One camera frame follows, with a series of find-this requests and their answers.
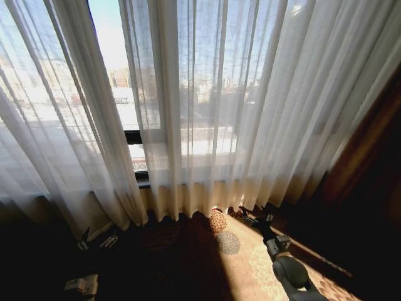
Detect sheer white curtain panel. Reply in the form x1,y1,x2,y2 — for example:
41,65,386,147
117,0,401,221
0,0,150,243

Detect brown heavy drape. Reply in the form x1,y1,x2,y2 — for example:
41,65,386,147
318,70,401,283

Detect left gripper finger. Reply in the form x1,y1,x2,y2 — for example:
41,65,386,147
99,230,120,250
76,226,91,251

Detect city buildings outside window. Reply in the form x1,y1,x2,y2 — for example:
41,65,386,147
106,65,132,89

